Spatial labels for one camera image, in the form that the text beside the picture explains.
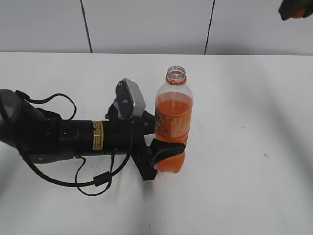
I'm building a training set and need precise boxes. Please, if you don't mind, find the orange drink plastic bottle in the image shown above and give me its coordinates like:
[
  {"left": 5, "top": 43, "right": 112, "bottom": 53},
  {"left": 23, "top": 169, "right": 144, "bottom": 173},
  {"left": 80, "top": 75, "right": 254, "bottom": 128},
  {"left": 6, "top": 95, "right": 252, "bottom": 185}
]
[{"left": 154, "top": 65, "right": 195, "bottom": 174}]

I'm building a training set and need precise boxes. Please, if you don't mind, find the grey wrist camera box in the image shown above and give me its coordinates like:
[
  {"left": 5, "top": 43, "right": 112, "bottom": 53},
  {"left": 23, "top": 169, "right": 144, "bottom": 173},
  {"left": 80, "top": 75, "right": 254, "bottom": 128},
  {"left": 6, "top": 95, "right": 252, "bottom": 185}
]
[{"left": 114, "top": 78, "right": 146, "bottom": 119}]

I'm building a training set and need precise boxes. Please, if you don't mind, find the orange bottle cap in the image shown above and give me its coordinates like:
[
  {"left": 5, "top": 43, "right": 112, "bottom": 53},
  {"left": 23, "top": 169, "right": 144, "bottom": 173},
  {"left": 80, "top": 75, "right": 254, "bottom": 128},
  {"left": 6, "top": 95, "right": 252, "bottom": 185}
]
[{"left": 293, "top": 8, "right": 306, "bottom": 19}]

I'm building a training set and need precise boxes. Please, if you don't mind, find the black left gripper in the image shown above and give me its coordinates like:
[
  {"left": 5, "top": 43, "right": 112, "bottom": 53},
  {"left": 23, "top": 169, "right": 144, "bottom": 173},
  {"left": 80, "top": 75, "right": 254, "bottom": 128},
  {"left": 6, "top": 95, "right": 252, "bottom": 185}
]
[{"left": 105, "top": 100, "right": 186, "bottom": 181}]

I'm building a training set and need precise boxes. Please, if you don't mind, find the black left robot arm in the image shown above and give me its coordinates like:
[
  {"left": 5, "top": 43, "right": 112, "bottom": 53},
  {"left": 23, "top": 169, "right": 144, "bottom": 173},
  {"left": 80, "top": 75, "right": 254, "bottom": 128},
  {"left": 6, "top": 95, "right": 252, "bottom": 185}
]
[{"left": 0, "top": 89, "right": 185, "bottom": 187}]

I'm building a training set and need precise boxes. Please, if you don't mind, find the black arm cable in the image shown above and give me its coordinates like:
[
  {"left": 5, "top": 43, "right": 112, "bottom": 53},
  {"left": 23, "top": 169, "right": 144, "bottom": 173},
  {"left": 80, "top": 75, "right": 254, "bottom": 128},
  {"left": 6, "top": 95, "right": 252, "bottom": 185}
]
[{"left": 15, "top": 90, "right": 134, "bottom": 196}]

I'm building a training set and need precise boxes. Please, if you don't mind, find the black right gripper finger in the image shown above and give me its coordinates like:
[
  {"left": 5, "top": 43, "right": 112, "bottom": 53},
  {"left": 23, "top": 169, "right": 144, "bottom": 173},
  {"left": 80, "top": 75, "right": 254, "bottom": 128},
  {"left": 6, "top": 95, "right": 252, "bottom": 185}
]
[{"left": 278, "top": 0, "right": 313, "bottom": 21}]

